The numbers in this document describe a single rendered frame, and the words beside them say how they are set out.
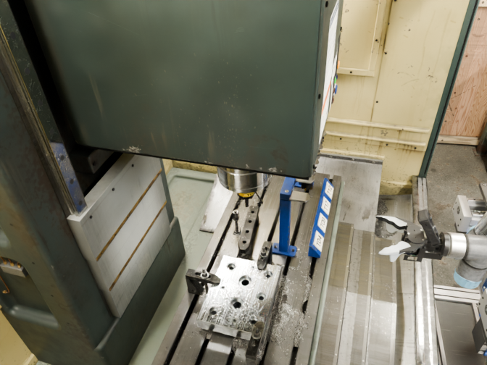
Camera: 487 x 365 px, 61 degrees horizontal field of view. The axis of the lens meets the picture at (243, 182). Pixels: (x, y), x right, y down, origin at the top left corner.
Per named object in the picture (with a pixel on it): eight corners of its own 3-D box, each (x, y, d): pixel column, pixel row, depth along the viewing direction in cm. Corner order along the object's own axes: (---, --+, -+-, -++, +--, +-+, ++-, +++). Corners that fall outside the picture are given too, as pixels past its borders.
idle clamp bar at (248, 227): (260, 216, 188) (260, 206, 184) (249, 260, 169) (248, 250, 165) (249, 215, 189) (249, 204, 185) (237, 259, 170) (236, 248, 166)
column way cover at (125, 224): (175, 229, 184) (154, 132, 151) (122, 321, 150) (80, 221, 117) (165, 227, 185) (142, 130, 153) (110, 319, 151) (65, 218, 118)
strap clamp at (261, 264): (272, 259, 169) (272, 234, 159) (264, 285, 159) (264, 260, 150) (264, 258, 170) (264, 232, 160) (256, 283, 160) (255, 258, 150)
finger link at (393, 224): (373, 227, 133) (398, 242, 128) (376, 214, 129) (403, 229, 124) (378, 222, 135) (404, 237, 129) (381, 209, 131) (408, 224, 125)
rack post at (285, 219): (297, 248, 173) (300, 195, 154) (294, 257, 169) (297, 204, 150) (274, 243, 175) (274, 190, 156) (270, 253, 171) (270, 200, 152)
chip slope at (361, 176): (375, 196, 236) (383, 160, 220) (367, 297, 185) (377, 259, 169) (228, 174, 258) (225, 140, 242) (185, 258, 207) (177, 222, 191)
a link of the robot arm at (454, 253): (467, 247, 116) (461, 226, 122) (450, 245, 117) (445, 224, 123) (460, 264, 121) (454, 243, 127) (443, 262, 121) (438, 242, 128)
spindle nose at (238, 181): (231, 156, 128) (229, 122, 121) (280, 166, 123) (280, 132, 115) (208, 187, 117) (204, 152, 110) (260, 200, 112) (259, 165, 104)
